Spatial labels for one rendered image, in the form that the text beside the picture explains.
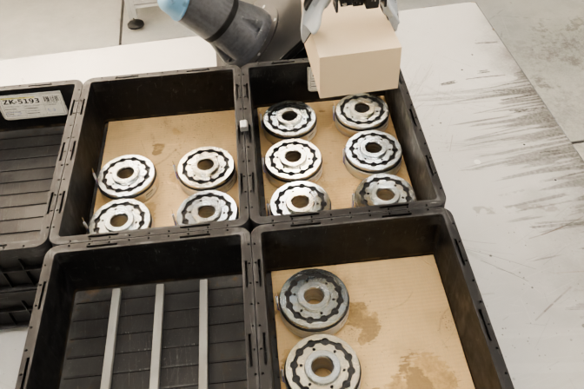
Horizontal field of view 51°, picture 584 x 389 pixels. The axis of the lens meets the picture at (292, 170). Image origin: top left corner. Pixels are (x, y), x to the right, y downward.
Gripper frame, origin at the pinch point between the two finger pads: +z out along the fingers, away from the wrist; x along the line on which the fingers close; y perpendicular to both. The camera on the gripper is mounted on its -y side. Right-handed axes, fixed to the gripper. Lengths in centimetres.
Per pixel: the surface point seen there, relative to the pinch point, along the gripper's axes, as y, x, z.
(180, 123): -15.1, -30.2, 27.1
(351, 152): 2.2, 0.7, 23.9
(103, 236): 19.2, -40.6, 16.8
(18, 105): -20, -60, 21
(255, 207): 17.9, -17.9, 16.8
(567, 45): -128, 129, 111
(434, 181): 17.9, 10.2, 16.7
